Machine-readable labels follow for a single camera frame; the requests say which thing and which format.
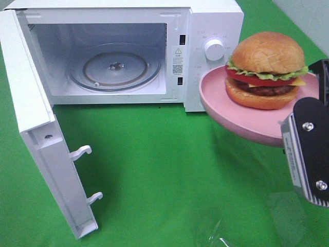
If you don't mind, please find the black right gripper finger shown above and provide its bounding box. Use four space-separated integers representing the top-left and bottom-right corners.
308 59 328 105

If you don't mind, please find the burger with lettuce and tomato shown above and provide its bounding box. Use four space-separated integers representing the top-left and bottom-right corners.
225 31 308 110

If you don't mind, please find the pink round plate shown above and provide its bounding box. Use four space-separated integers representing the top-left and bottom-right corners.
199 66 319 147

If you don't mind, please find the upper white microwave knob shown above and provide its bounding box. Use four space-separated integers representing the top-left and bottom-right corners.
204 38 225 61

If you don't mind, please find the white microwave oven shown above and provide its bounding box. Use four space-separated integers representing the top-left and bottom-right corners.
1 1 244 112

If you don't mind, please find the glass microwave turntable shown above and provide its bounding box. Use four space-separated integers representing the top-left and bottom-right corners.
68 43 165 92

